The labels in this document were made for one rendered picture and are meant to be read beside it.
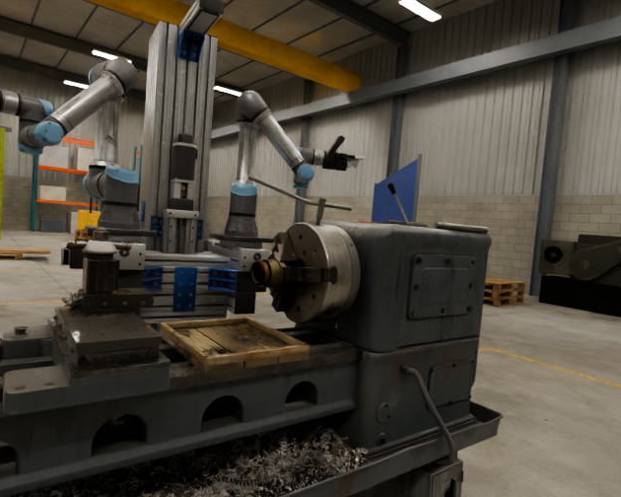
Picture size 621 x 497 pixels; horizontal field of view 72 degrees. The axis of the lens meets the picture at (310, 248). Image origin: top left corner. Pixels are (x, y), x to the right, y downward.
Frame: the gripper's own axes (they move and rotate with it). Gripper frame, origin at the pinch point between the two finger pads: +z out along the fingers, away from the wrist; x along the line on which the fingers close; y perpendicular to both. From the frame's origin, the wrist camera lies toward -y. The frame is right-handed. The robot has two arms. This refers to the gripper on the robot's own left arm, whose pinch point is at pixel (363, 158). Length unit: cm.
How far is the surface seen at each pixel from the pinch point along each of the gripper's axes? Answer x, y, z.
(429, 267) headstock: 79, 35, 5
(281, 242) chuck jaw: 75, 31, -43
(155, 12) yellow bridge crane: -963, -321, -299
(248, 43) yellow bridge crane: -1090, -313, -73
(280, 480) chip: 115, 84, -42
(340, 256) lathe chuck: 88, 32, -27
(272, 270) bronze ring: 87, 37, -46
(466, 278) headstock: 70, 40, 24
